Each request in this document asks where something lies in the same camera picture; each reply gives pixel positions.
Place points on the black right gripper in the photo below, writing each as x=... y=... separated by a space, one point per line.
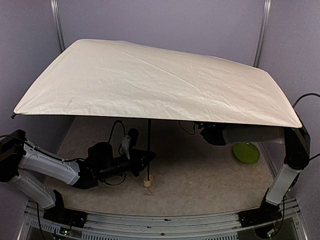
x=208 y=133

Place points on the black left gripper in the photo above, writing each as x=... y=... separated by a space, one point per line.
x=136 y=161

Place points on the beige folding umbrella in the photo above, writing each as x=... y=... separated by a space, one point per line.
x=114 y=78

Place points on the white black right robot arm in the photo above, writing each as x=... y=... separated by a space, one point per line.
x=295 y=140

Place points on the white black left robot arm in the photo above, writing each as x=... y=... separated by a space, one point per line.
x=19 y=158

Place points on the green flat plate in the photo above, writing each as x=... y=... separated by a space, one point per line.
x=246 y=152

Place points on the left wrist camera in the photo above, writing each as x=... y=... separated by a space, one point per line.
x=128 y=142

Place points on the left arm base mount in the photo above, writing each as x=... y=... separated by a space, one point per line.
x=68 y=217

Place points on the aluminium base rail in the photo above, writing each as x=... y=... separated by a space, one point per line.
x=108 y=226

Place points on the right corner aluminium post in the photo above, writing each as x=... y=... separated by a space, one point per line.
x=262 y=32

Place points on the corner aluminium post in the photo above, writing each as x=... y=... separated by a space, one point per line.
x=57 y=23
x=262 y=32

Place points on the left corner aluminium post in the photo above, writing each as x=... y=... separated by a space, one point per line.
x=57 y=23

